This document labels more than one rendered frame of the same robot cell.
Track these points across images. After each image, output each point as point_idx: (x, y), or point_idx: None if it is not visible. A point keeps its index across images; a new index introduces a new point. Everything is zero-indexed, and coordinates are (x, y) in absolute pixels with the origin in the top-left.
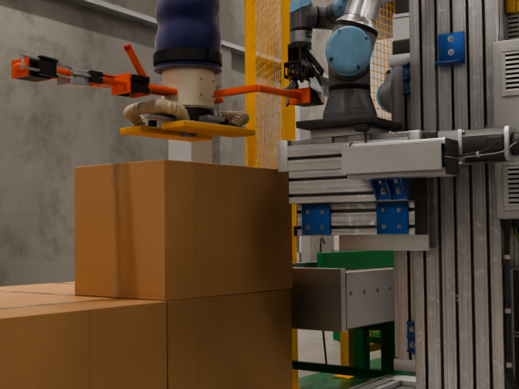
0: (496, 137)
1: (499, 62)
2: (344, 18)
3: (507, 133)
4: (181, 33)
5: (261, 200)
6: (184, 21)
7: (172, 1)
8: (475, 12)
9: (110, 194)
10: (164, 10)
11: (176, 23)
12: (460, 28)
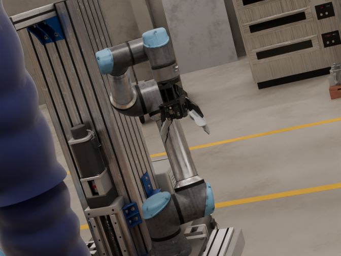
0: (213, 220)
1: (170, 183)
2: (201, 179)
3: (212, 216)
4: (90, 252)
5: None
6: (83, 240)
7: (77, 223)
8: (145, 158)
9: None
10: (75, 236)
11: (83, 245)
12: (144, 170)
